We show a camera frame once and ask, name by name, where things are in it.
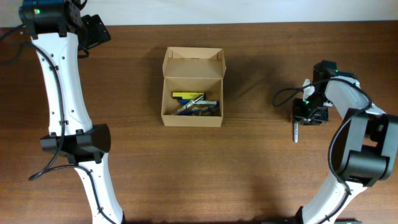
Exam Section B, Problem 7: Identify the blue gel pen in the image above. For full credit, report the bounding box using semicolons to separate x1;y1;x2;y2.
179;105;219;116

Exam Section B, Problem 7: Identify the blue whiteboard marker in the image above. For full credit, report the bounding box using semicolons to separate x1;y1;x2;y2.
178;99;220;105

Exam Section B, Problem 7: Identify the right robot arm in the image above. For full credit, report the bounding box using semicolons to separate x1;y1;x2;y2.
292;60;397;223

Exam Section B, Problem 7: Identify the black whiteboard marker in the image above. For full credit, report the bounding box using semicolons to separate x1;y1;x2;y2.
172;95;204;115

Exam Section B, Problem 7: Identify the cardboard box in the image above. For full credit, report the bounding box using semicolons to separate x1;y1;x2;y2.
161;47;226;128

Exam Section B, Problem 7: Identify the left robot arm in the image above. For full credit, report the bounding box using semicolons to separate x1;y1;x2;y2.
19;0;126;223

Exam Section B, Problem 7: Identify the black Sharpie marker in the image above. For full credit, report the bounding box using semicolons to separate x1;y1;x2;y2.
293;122;299;143

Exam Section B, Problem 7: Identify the yellow tape roll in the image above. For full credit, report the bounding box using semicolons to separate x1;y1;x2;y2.
190;107;200;116

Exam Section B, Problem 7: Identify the yellow highlighter marker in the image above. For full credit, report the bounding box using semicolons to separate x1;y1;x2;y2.
172;91;206;100

